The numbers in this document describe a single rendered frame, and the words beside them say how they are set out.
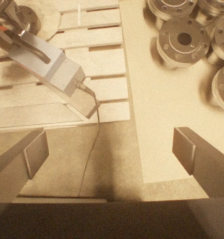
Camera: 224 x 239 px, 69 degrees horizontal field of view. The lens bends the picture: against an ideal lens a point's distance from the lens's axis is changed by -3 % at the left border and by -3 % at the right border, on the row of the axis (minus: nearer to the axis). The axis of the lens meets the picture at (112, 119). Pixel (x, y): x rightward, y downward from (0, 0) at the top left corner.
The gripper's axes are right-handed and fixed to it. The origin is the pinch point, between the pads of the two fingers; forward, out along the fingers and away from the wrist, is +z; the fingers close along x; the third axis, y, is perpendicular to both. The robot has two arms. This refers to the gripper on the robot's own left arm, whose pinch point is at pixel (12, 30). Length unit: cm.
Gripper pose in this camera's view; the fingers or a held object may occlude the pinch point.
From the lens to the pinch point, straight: 72.0
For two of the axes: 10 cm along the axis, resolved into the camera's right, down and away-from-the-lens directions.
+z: 0.5, 1.4, 9.9
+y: -8.5, -5.2, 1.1
